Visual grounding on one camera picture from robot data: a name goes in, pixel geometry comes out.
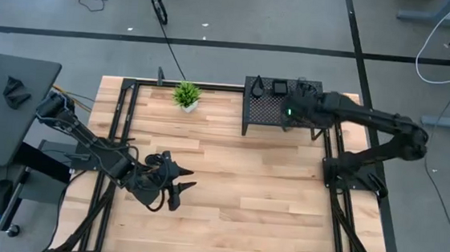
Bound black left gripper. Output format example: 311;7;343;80
124;148;201;213

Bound black wavy round mini plate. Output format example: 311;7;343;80
294;79;322;106

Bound black square mini plate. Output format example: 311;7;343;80
272;79;290;97

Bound black teardrop mini plate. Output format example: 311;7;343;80
250;74;267;100

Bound black perforated metal shelf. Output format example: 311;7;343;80
240;75;333;144

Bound green plant in white pot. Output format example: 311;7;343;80
171;79;205;116

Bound black desk base with caster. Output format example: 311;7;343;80
0;136;75;243

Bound black triangular part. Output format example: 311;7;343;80
2;75;25;97
2;91;33;112

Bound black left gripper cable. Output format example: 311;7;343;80
144;188;168;213

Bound black looped floor cable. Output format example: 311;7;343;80
134;0;194;82

